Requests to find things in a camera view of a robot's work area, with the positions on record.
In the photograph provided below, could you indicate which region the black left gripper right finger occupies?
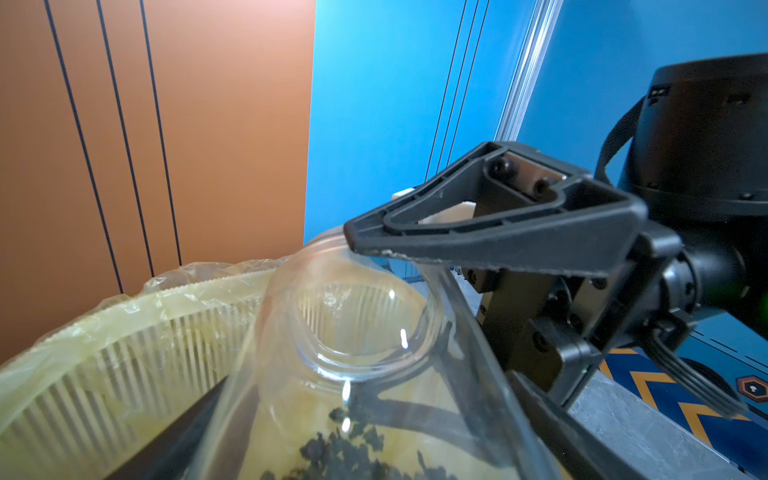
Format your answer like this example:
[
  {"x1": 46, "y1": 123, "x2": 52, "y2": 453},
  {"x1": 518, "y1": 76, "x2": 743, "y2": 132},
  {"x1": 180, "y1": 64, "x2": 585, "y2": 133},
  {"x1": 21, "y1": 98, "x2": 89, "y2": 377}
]
[{"x1": 506, "y1": 371, "x2": 645, "y2": 480}]

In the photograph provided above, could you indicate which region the cream waste basket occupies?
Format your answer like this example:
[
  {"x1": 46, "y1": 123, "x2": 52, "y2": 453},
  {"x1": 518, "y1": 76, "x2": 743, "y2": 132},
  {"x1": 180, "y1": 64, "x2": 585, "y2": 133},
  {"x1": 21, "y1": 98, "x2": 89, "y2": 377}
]
[{"x1": 1, "y1": 269, "x2": 273, "y2": 479}]

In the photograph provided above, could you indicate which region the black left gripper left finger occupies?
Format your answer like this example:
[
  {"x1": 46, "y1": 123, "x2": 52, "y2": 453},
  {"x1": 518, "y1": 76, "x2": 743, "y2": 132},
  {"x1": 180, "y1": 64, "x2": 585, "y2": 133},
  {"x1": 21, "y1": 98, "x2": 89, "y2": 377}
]
[{"x1": 109, "y1": 380, "x2": 258, "y2": 479}]

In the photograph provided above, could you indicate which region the aluminium corner post right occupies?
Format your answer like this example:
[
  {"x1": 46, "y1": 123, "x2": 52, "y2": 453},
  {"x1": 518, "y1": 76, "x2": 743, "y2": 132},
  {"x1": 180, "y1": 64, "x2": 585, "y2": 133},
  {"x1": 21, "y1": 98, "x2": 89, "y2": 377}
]
[{"x1": 495, "y1": 0, "x2": 565, "y2": 141}]

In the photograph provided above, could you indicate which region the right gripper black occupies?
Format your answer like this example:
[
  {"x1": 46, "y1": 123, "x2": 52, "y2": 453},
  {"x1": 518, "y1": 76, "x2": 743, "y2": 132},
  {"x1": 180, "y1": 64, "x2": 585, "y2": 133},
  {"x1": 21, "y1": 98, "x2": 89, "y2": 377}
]
[{"x1": 343, "y1": 142, "x2": 750, "y2": 408}]

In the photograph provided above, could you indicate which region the glass jar with tea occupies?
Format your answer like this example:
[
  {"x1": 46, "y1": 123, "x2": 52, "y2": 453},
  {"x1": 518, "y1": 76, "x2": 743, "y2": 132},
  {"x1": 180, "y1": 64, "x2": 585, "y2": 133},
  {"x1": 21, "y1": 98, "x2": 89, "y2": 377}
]
[{"x1": 189, "y1": 231, "x2": 560, "y2": 479}]

